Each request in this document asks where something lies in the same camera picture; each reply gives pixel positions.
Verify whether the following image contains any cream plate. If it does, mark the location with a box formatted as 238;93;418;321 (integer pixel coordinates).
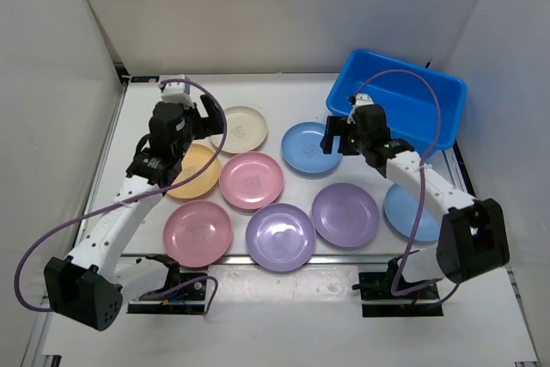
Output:
222;106;268;154

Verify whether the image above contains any yellow plate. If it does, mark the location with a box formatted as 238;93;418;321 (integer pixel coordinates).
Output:
168;144;222;199

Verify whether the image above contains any light blue plate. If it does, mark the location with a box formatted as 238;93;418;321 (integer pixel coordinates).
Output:
281;122;343;174
383;184;440;243

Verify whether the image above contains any pink plate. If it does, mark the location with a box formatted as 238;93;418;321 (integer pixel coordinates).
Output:
219;151;284;210
162;200;233;268

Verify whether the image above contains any purple plate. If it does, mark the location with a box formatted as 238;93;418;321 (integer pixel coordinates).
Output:
245;203;316;272
310;183;380;249

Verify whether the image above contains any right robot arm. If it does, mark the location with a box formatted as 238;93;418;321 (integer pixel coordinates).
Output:
321;103;510;298

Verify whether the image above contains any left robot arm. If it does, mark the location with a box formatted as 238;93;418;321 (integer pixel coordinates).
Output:
44;95;226;331

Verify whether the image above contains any blue plastic bin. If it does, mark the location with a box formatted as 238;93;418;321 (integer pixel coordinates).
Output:
326;49;468;154

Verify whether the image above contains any small black label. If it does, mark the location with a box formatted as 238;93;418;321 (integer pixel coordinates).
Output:
130;76;160;83

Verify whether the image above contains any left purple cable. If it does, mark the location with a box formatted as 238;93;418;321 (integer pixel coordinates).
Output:
14;77;228;312

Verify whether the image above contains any purple cable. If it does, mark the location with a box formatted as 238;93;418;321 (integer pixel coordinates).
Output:
351;69;461;306
14;77;228;312

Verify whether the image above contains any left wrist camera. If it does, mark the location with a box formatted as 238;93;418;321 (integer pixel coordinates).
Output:
159;76;193;108

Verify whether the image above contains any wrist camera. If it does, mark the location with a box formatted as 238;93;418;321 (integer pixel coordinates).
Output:
159;76;193;108
347;93;374;124

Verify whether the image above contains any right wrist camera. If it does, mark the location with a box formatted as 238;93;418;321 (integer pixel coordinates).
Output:
347;93;374;124

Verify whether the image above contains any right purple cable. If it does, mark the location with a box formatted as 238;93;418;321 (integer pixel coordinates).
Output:
351;69;461;306

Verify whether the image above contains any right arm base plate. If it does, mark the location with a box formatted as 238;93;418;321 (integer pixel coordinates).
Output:
351;261;444;319

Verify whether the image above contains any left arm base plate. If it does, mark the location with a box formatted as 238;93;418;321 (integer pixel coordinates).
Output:
126;254;211;315

